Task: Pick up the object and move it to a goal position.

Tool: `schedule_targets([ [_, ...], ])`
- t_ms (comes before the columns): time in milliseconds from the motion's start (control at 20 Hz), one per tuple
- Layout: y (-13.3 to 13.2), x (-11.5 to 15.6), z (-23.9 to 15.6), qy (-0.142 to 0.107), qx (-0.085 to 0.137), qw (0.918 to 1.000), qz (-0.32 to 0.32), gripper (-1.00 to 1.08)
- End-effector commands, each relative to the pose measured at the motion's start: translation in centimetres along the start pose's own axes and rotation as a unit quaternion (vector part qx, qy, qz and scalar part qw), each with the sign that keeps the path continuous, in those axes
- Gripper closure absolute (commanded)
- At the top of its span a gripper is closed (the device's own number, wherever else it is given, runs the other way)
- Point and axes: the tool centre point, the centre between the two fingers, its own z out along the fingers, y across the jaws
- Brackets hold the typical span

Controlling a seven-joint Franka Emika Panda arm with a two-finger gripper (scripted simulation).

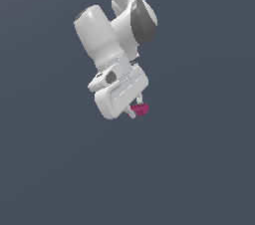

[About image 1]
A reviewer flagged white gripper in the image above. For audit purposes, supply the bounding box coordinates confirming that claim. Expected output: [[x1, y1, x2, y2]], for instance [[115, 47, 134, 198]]
[[87, 63, 149, 120]]

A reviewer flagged magenta cube object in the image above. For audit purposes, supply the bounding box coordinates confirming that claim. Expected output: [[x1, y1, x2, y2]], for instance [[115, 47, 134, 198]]
[[129, 103, 150, 116]]

